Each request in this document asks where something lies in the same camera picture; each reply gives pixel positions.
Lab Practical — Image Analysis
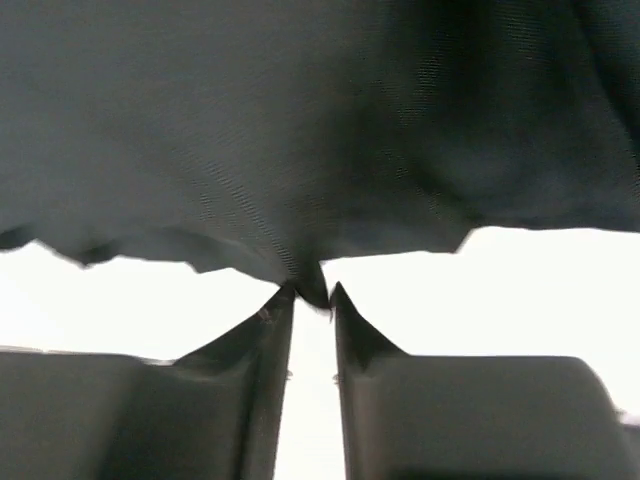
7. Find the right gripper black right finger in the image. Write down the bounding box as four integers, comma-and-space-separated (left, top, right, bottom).
331, 286, 639, 480

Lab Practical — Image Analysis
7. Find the black skirt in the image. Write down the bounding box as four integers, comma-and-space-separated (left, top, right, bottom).
1, 1, 639, 308

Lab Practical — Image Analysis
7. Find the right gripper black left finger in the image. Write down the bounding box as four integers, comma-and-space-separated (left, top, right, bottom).
1, 286, 295, 480

